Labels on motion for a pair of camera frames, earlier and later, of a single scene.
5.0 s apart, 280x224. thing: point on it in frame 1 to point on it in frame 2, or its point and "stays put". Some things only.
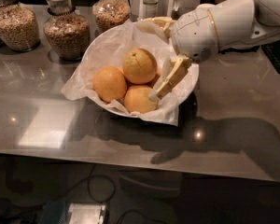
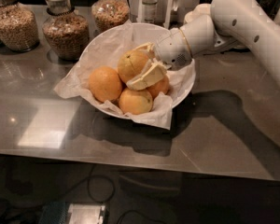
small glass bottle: [150, 2] stays put
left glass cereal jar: [15, 24] stays put
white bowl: [127, 72] stays put
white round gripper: [193, 35] to [171, 49]
